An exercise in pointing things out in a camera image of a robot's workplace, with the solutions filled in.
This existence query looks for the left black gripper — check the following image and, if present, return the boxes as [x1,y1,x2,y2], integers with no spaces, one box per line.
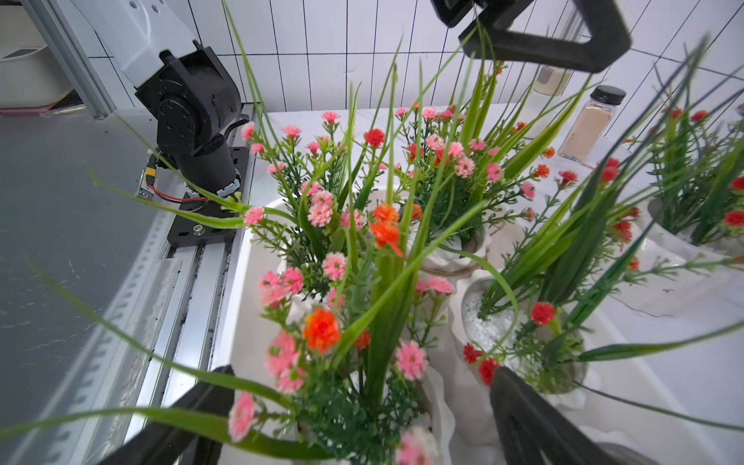
[431,0,632,73]

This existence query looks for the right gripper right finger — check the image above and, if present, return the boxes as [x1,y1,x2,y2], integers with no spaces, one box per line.
[489,367,616,465]

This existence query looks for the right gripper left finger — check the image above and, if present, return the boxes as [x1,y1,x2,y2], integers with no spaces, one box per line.
[100,382,234,465]

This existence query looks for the white rectangular storage tray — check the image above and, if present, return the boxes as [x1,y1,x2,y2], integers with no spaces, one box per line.
[220,191,744,465]

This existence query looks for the pink flower white pot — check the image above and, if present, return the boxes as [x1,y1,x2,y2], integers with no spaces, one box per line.
[397,60,588,279]

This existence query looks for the red flower white pot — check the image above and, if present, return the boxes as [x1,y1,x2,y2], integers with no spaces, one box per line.
[464,45,743,393]

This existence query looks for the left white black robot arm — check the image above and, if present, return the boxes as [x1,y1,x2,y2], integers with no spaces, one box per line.
[74,1,632,198]

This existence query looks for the white spice jar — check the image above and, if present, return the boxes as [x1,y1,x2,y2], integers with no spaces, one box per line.
[532,65,574,97]

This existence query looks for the black lid spice jar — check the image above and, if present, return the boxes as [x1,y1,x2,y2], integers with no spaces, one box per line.
[558,84,627,163]

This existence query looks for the aluminium mounting rail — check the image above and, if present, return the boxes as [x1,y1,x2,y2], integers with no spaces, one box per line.
[55,212,242,463]

